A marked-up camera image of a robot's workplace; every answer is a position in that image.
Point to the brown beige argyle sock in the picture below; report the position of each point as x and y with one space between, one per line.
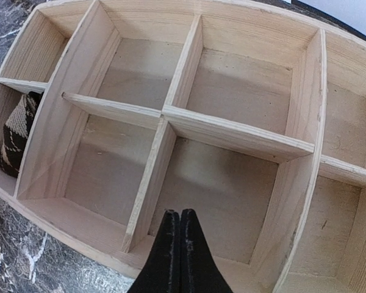
16 131

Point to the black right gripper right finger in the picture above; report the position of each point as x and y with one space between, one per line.
199 272

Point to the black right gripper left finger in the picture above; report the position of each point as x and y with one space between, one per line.
161 272

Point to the wooden compartment tray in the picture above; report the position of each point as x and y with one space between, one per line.
250 114

